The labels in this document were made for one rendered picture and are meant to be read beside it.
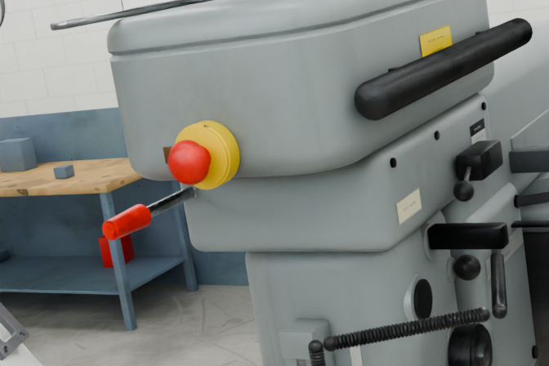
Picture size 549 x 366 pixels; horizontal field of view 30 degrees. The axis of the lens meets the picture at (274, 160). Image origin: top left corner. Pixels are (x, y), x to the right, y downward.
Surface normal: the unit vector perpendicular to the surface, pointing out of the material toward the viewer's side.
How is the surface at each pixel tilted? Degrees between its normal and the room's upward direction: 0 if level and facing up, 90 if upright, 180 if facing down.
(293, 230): 90
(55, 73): 90
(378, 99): 90
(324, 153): 99
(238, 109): 90
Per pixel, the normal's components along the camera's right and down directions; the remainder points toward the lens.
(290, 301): -0.48, 0.24
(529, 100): 0.86, -0.04
